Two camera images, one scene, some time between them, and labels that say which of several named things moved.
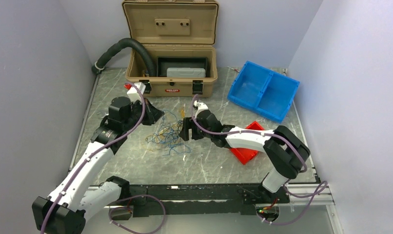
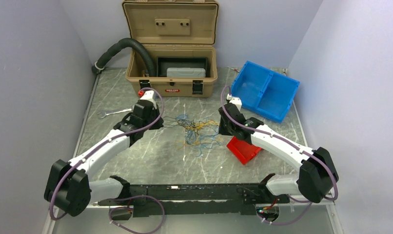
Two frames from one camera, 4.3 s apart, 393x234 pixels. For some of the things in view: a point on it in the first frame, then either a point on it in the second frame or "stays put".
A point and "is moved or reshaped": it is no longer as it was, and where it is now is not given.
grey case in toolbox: (183, 72) stays put
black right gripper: (188, 124) -> (222, 130)
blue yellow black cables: (168, 134) is moved or reshaped
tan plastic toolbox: (173, 29) stays put
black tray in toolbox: (164, 63) stays put
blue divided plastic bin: (267, 92) stays put
